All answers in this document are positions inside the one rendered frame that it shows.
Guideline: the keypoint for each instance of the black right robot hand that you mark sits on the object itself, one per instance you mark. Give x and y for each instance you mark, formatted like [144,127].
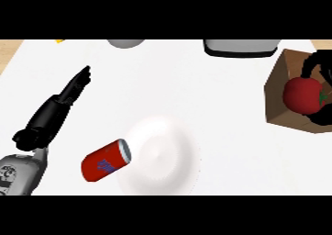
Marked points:
[326,65]

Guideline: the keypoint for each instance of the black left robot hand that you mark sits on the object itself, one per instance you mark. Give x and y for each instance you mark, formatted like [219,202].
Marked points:
[47,117]

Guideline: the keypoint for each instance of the red tomato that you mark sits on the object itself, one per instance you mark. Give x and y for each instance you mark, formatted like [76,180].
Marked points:
[302,95]

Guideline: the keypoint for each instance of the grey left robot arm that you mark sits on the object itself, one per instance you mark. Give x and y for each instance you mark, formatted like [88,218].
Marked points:
[16,176]

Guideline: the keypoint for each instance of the brown cardboard box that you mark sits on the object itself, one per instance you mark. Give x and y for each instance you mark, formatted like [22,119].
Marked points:
[280,91]

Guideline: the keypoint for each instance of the white plate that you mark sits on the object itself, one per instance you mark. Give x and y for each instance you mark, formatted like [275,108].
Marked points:
[160,157]

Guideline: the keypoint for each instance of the red soda can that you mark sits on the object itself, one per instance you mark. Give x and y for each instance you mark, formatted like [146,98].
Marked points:
[104,164]

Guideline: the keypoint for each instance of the grey and black appliance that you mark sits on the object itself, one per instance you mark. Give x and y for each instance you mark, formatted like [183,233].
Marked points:
[240,47]

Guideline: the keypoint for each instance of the small yellow object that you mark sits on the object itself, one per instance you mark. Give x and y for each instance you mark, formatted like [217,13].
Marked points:
[59,40]

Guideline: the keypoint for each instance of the grey round object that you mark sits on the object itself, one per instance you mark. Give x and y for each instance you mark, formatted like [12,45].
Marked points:
[125,43]

